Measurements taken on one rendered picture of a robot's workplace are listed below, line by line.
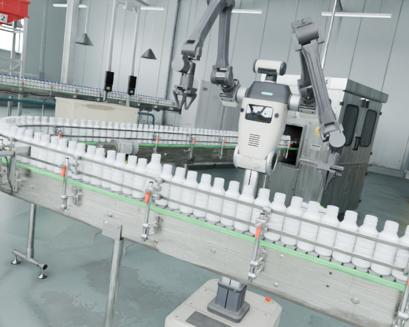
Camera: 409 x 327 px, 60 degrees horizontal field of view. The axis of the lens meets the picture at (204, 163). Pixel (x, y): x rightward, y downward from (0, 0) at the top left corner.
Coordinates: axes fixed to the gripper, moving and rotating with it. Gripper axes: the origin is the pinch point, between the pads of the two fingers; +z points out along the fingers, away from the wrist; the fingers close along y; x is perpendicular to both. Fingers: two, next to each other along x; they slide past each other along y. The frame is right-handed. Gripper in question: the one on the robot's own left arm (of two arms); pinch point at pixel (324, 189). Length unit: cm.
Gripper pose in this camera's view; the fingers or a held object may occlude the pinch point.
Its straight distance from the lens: 144.7
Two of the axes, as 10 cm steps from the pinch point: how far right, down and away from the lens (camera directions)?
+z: -2.9, 9.4, -1.5
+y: 8.8, 2.1, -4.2
